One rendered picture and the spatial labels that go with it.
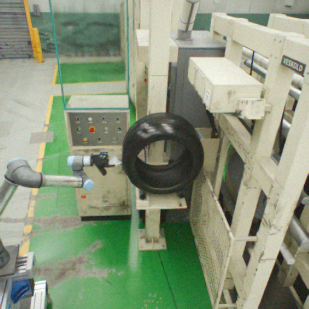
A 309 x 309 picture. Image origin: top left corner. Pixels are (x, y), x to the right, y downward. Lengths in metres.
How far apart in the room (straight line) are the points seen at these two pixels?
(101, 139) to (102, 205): 0.75
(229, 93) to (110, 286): 1.87
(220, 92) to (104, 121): 1.33
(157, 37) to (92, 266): 1.99
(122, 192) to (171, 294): 1.03
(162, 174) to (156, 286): 0.98
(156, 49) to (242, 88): 0.72
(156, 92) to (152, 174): 0.63
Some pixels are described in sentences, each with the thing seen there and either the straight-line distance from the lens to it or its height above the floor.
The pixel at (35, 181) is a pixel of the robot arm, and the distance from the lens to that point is 1.74.
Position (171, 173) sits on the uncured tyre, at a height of 0.94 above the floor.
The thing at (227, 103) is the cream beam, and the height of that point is 1.69.
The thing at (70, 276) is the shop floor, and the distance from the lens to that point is 2.75.
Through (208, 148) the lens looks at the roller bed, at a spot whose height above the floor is 1.11.
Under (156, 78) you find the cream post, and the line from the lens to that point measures 2.00.
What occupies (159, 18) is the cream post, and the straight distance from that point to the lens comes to 1.93.
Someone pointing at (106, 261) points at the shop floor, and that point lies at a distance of 2.79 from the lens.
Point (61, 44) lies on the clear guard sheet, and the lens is 2.36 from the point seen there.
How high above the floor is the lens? 2.17
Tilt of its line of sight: 31 degrees down
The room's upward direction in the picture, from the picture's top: 2 degrees clockwise
